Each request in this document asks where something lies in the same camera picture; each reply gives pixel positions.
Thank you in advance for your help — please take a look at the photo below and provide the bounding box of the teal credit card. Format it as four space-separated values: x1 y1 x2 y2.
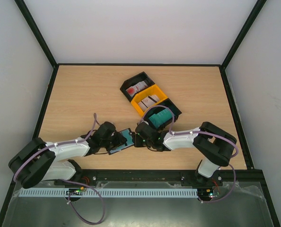
120 128 134 149

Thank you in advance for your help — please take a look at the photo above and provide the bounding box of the black leather card holder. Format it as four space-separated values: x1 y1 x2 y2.
108 128 134 155

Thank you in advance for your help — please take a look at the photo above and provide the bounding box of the black bin with teal cards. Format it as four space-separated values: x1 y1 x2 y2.
143 98 182 131

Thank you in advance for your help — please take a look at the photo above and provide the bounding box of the yellow plastic bin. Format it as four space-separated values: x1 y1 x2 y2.
131 85 168 117

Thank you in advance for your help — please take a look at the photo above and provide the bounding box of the black bin with red cards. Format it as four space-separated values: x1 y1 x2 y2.
120 71 155 102

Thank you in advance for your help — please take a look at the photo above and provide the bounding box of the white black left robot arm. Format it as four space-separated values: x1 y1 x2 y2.
8 122 133 189

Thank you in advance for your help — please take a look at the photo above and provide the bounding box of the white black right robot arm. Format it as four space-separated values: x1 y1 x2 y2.
132 122 239 185

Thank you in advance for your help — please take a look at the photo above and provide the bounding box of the teal card stack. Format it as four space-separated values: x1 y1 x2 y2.
148 108 174 129

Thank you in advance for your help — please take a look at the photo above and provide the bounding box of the white floral card stack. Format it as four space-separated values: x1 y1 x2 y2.
138 95 160 111

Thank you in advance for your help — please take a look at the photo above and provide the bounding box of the red white card stack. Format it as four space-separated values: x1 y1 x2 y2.
126 81 148 97

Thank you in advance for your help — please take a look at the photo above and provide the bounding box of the black aluminium frame rail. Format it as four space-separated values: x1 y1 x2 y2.
12 168 265 187

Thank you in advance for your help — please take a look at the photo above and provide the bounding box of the white slotted cable duct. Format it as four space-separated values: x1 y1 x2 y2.
18 188 198 198

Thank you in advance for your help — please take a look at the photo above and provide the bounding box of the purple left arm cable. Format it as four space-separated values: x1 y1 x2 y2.
14 113 107 224

